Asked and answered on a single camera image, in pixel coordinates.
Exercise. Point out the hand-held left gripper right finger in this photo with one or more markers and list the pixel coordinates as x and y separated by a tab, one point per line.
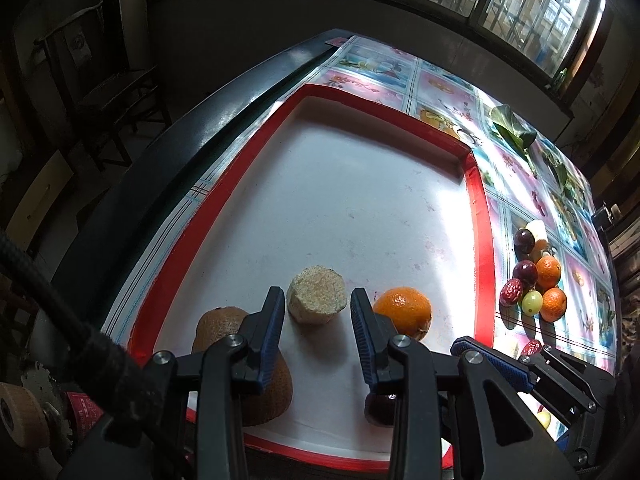
362	330

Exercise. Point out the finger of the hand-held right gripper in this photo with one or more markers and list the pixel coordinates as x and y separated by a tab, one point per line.
505	364

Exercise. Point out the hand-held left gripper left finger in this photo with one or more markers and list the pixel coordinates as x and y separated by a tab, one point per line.
267	330

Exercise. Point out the wrinkled red date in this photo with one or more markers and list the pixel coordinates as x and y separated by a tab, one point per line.
512	291
531	348

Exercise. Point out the orange tangerine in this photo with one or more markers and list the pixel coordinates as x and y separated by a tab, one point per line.
547	269
400	310
553	304

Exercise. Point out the brown kiwi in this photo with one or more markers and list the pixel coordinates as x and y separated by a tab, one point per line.
215	325

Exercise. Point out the round beige rice cake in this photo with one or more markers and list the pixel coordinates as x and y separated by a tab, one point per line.
316	295

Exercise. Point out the yellow green grape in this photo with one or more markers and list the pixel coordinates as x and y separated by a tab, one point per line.
532	302
544	418

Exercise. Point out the dark purple plum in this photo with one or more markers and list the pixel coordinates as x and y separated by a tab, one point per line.
525	271
377	410
523	241

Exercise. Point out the red rimmed white tray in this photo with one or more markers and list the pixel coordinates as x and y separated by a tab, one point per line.
350	200

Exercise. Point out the pale fruit piece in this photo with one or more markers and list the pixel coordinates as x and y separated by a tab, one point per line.
538	230

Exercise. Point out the small black device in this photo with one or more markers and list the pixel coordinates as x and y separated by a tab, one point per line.
606	212

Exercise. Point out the bunch of green leaves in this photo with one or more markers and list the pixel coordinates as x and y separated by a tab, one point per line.
557	170

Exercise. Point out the large green leaf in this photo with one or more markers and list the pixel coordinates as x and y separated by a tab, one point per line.
512	127

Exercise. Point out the printed plastic tablecloth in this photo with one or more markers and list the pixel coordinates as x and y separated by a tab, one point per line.
440	90

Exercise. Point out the yellow drawer cabinet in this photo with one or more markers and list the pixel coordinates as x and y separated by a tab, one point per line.
40	195

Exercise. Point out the dark wooden chair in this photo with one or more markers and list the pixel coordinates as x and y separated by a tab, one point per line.
115	90

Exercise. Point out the green bottle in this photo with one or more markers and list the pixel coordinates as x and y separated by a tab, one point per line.
560	79

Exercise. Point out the pink card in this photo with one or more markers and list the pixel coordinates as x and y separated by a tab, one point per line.
335	40

